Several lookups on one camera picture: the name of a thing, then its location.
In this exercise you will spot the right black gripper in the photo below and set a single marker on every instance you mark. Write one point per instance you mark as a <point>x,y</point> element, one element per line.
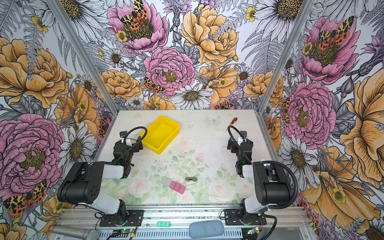
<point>230,143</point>

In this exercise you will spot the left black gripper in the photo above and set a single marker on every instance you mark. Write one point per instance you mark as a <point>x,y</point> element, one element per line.
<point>136,149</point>

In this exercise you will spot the orange black screwdriver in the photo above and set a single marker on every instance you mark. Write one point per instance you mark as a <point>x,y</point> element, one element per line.
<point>233,121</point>

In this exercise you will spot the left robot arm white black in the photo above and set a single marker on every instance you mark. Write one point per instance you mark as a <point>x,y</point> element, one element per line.
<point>82,184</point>

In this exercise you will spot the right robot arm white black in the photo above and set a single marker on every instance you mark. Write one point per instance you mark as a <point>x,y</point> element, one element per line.
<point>275,184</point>

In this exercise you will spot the yellow plastic bin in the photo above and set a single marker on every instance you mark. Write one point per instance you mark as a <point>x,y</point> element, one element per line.
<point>160,134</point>

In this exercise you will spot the small grey metal clip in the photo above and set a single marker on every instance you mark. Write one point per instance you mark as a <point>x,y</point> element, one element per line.
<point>191,179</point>

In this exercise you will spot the green connector block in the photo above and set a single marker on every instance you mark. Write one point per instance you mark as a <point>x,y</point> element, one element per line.
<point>163,224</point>

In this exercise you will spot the grey oval pad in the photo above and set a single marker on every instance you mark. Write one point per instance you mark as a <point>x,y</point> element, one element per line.
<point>206,229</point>

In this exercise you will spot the pink block with clear handle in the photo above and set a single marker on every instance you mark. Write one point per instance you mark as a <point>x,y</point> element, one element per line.
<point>173,185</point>

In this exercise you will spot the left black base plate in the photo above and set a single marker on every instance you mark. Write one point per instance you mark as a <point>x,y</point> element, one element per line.
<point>132,218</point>

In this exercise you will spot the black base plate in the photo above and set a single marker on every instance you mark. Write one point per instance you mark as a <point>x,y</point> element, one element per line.
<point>234,217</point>
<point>132,218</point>

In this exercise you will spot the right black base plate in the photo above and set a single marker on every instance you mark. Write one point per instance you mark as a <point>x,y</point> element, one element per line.
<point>234,217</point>

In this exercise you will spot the aluminium rail frame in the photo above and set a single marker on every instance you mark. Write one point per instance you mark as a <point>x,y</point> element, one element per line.
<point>289,224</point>

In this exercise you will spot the grey cylinder handle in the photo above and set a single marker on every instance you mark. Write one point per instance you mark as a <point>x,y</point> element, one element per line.
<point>83,234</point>

